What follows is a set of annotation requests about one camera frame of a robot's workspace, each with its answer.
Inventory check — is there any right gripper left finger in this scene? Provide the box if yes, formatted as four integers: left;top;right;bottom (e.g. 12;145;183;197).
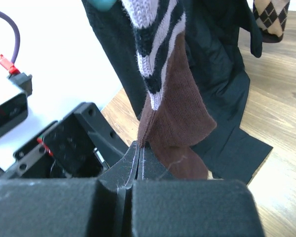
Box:
0;143;140;237

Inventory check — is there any brown striped sock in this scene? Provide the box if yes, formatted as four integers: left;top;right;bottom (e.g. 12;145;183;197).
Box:
123;0;216;180

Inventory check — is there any argyle brown sock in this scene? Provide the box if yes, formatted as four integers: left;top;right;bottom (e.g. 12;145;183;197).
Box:
253;0;290;43

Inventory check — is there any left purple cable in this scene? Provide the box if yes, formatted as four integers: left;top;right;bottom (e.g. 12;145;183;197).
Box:
0;8;22;75

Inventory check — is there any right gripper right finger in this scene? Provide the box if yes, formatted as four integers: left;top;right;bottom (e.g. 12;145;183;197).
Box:
131;148;264;237

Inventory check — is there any black hanging garment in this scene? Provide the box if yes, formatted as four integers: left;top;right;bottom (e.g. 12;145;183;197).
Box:
83;0;272;183

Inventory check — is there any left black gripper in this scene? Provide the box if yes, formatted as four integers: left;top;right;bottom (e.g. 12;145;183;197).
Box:
0;102;128;179

